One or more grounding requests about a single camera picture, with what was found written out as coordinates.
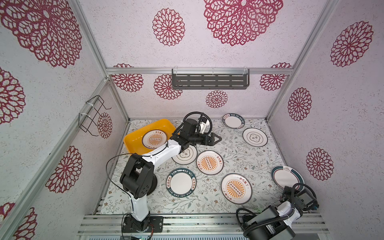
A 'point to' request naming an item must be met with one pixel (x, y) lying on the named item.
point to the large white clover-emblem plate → (187, 156)
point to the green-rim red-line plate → (284, 176)
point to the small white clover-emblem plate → (255, 137)
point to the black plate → (154, 185)
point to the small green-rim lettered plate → (233, 121)
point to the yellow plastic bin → (133, 140)
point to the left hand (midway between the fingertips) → (215, 140)
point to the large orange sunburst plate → (237, 188)
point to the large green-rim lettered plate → (181, 182)
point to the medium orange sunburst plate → (210, 163)
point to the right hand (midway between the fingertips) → (291, 187)
